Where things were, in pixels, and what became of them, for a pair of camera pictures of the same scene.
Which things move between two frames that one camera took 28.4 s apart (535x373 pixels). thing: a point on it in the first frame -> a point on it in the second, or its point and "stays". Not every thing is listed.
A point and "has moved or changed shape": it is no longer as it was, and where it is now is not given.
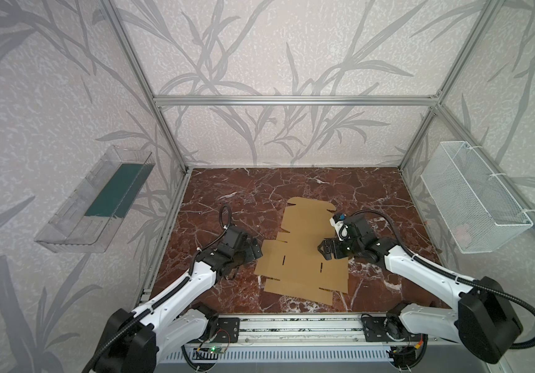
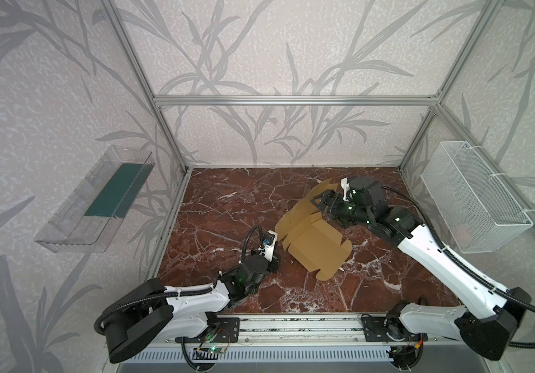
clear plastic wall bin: [89, 218] stays
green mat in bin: [116, 196] stays
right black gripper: [334, 247] -> [337, 197]
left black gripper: [250, 255] -> [274, 264]
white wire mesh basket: [478, 211] stays
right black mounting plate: [376, 329] stays
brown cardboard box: [292, 265] has moved or changed shape
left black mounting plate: [228, 330] stays
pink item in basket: [463, 235] stays
